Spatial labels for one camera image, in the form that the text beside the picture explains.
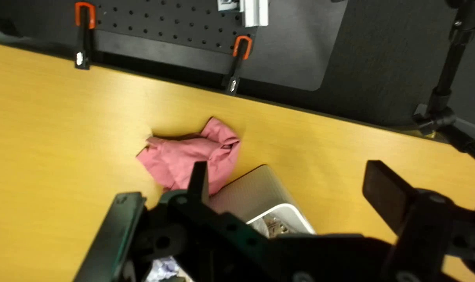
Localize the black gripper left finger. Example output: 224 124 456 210
72 191 147 282

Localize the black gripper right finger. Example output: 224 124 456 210
362 158 475 282

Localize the white plastic basket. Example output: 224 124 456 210
208 163 318 240

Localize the lavender patterned cloth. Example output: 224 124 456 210
144 256 194 282

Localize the pink cloth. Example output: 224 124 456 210
134 116 243 196

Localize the clear bag of brown pieces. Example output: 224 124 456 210
261 213 296 238

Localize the orange black spring clamp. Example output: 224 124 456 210
224 33 255 96
72 0 98 71

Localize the black perforated board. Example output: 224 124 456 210
89 0 349 94

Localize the black camera tripod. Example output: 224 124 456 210
412 0 475 169

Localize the aluminium rail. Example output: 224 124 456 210
216 0 271 30

